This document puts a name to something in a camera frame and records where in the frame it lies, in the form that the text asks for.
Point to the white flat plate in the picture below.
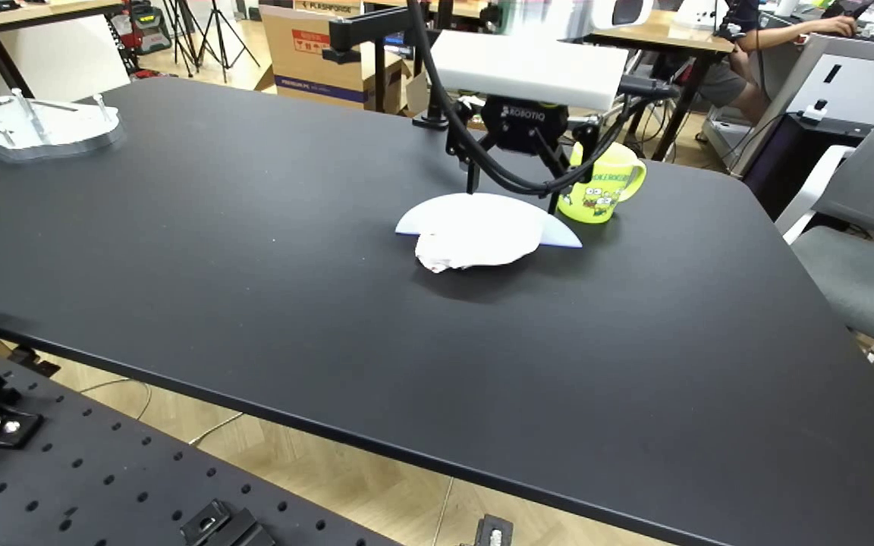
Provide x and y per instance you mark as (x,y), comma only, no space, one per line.
(559,235)

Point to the small black silver bracket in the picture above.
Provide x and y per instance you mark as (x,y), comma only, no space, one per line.
(495,532)

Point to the black tripod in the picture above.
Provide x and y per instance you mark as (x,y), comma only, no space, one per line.
(213,31)

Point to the wooden desk black legs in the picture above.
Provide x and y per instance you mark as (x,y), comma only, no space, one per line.
(23,15)
(659,38)

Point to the cardboard box red print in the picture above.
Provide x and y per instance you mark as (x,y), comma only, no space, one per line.
(302,55)

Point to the grey office chair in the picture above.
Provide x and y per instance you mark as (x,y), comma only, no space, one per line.
(863,261)

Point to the white panel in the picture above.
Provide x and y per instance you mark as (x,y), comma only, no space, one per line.
(63,55)

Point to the person hand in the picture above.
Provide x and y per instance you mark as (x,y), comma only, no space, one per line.
(842,27)

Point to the black stand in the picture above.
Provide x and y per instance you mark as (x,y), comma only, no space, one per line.
(376,30)

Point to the person forearm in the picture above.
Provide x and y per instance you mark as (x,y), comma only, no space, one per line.
(786,35)

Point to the grey cabinet with slots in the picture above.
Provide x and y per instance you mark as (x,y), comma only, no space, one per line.
(832,87)

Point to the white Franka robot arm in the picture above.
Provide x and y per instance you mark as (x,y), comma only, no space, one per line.
(530,67)

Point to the white cloth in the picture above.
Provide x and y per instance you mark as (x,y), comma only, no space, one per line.
(476,245)

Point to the clear white dish rack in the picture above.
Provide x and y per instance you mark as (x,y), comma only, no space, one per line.
(31,124)

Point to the yellow-green mug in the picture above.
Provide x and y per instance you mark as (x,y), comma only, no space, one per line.
(609,186)

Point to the black perforated breadboard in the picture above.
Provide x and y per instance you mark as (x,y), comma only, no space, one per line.
(83,474)

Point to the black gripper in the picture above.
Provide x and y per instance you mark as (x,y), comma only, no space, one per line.
(524,125)

